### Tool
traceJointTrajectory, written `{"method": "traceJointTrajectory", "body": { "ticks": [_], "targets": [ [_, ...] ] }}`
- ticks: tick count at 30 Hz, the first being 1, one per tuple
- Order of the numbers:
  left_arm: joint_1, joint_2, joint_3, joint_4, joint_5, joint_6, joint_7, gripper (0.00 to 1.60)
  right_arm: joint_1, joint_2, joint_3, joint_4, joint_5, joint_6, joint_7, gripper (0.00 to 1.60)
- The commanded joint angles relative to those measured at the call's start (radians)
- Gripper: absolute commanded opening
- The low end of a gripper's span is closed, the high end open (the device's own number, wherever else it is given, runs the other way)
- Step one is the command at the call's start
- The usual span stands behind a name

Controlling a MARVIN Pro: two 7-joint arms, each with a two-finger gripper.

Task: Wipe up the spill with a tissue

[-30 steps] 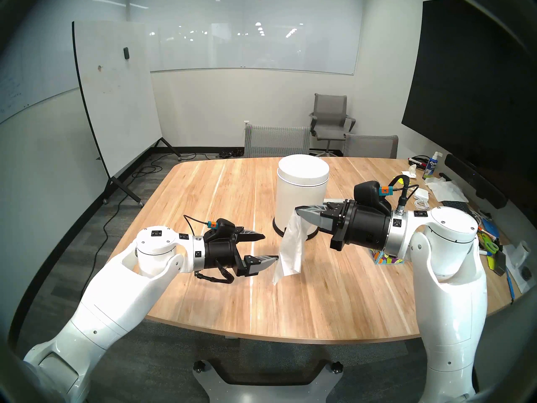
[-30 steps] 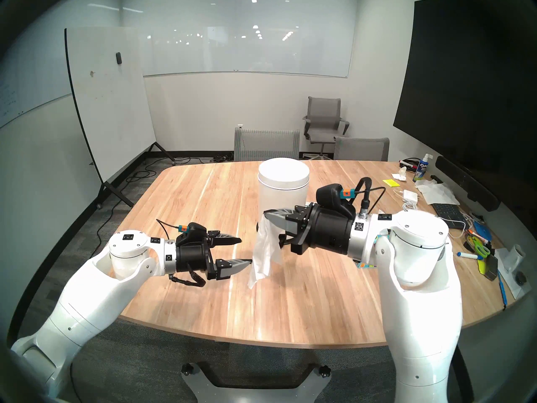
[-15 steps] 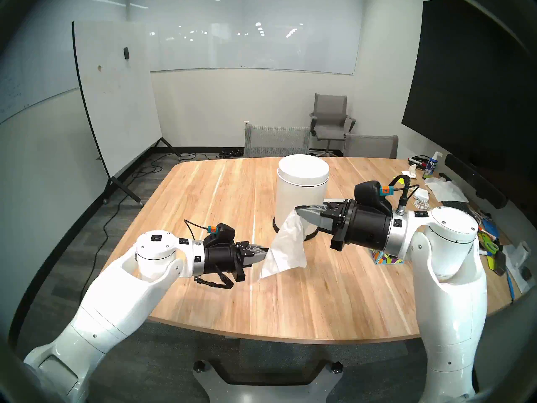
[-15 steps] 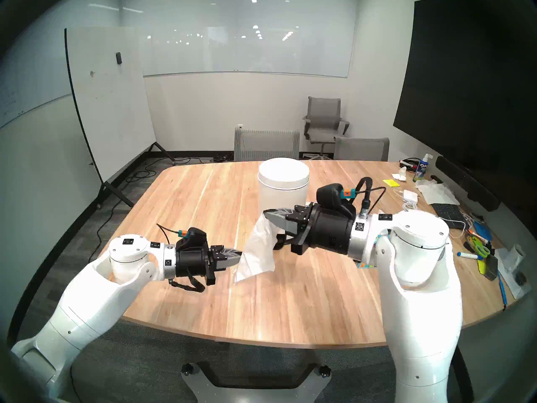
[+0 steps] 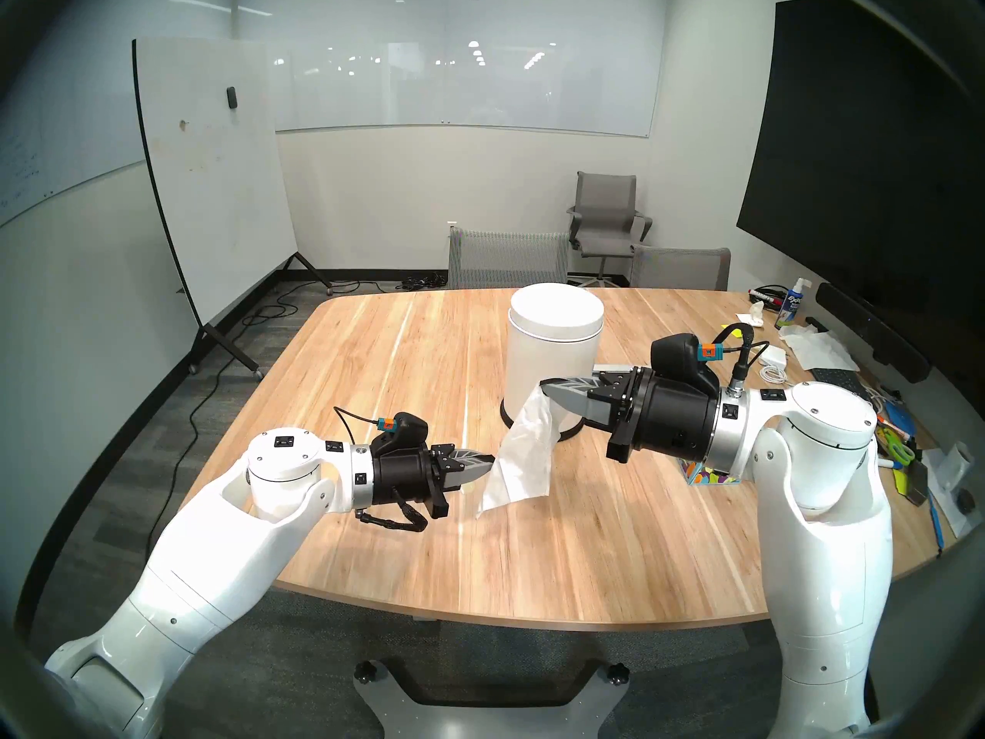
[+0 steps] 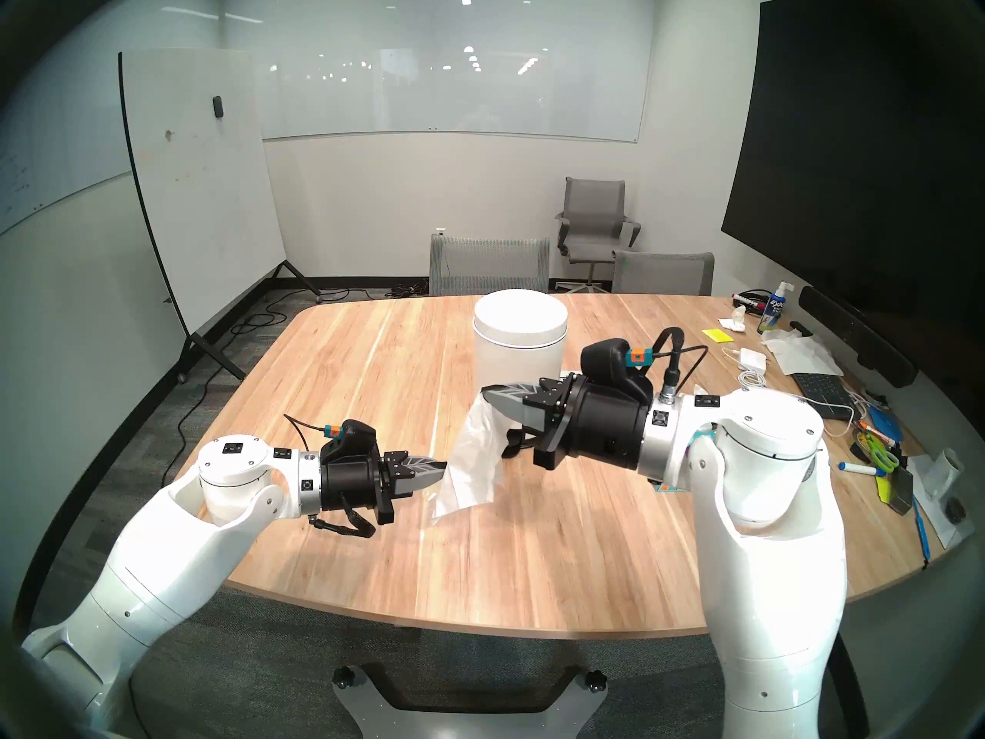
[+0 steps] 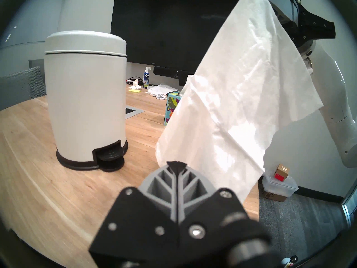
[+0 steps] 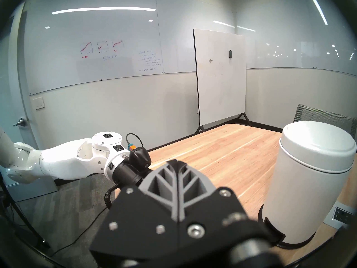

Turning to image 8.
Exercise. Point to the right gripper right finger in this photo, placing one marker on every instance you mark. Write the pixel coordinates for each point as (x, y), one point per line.
(206, 214)

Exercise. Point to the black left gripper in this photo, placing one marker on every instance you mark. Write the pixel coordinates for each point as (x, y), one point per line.
(125, 172)

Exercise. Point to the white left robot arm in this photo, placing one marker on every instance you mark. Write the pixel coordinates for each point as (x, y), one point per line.
(64, 161)

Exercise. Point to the white pedal trash bin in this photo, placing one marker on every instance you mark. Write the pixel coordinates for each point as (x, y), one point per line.
(306, 181)

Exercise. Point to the silver table power outlet panel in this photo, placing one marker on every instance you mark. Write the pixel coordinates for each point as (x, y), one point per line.
(340, 214)

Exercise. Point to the grey ribbed mesh chair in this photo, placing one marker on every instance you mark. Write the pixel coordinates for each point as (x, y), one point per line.
(320, 115)

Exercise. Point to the rolling whiteboard on stand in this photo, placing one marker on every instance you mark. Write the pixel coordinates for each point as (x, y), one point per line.
(220, 80)

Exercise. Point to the wall glass whiteboard with writing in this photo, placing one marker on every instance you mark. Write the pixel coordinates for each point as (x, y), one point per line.
(97, 47)

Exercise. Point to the white wall switch plate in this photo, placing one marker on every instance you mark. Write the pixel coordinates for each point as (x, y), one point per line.
(39, 103)

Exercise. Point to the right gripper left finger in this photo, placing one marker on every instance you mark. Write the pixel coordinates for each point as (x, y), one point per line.
(145, 214)

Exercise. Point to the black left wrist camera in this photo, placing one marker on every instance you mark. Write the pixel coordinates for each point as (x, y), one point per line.
(139, 157)

